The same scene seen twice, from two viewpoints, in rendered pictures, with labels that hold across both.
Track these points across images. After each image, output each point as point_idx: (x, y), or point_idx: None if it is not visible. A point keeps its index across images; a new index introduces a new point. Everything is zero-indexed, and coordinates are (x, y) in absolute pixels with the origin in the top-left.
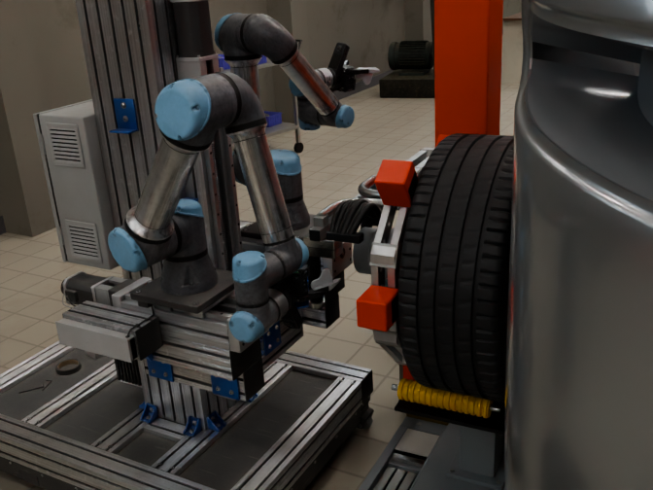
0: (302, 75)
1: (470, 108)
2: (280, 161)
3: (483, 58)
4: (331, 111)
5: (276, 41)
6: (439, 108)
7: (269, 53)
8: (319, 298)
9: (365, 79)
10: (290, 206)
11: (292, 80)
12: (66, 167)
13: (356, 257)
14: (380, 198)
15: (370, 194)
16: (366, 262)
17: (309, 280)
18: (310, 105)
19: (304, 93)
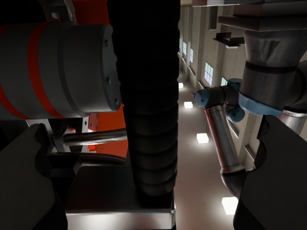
0: (221, 151)
1: (98, 121)
2: (258, 114)
3: (97, 147)
4: (209, 108)
5: (232, 190)
6: (120, 119)
7: (241, 184)
8: (113, 20)
9: (197, 91)
10: (263, 61)
11: (231, 148)
12: None
13: (96, 89)
14: (103, 138)
15: (119, 139)
16: (69, 80)
17: (163, 119)
18: (230, 101)
19: (225, 131)
